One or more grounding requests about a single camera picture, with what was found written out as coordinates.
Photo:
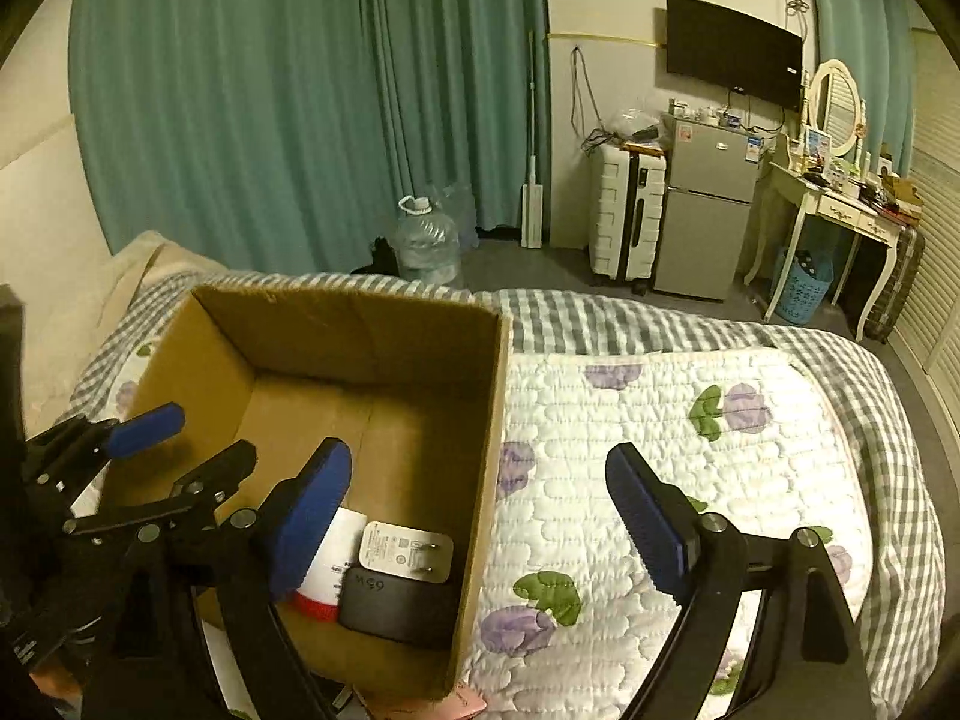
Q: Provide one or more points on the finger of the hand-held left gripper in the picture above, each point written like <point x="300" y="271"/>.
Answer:
<point x="217" y="474"/>
<point x="146" y="425"/>

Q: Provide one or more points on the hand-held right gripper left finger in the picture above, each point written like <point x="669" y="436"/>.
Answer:
<point x="307" y="521"/>

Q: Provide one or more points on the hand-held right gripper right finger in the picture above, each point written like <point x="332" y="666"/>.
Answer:
<point x="646" y="525"/>

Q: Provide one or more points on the brown cardboard box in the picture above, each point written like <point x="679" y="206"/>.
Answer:
<point x="420" y="420"/>

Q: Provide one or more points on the white jar with red base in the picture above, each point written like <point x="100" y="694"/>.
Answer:
<point x="337" y="562"/>

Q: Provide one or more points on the white charger plug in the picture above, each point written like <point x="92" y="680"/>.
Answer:
<point x="394" y="547"/>

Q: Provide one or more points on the beige pillow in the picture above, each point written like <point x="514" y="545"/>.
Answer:
<point x="90" y="315"/>

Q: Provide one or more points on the black power adapter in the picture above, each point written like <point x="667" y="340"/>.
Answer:
<point x="397" y="607"/>

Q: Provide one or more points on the white floral quilted blanket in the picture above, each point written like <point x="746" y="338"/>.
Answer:
<point x="600" y="405"/>

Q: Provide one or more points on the white padded headboard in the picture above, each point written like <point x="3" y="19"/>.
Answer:
<point x="45" y="225"/>

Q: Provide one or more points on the small black object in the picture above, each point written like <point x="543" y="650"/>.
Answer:
<point x="379" y="259"/>

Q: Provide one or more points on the blue plastic basket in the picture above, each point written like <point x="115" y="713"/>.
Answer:
<point x="802" y="289"/>

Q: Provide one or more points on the silver mini fridge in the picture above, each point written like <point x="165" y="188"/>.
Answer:
<point x="705" y="240"/>

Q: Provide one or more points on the large clear water bottle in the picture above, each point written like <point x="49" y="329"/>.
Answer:
<point x="427" y="240"/>

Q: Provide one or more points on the white hard-shell suitcase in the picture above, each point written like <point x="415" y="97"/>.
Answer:
<point x="619" y="210"/>

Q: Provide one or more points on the white flat mop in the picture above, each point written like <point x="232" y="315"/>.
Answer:
<point x="531" y="202"/>

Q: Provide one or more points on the teal curtain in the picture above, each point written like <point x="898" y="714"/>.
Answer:
<point x="465" y="90"/>
<point x="855" y="15"/>
<point x="225" y="90"/>

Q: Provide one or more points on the crumpled clear plastic bottle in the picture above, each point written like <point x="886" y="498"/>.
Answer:
<point x="459" y="210"/>

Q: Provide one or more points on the dark plaid bag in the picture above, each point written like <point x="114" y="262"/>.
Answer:
<point x="900" y="285"/>

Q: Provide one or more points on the white vanity table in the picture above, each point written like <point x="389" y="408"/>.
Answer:
<point x="814" y="199"/>

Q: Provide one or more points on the white louvered closet door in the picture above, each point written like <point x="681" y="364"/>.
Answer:
<point x="934" y="240"/>

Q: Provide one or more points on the clear plastic bag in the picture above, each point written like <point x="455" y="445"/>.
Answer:
<point x="634" y="120"/>

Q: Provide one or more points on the group of small bottles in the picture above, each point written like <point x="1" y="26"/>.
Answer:
<point x="709" y="116"/>

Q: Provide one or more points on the white oval mirror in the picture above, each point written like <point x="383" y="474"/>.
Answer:
<point x="838" y="105"/>

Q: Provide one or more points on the black flat-screen television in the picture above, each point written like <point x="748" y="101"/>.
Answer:
<point x="731" y="52"/>

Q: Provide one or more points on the small picture frame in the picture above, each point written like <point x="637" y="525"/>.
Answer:
<point x="817" y="144"/>

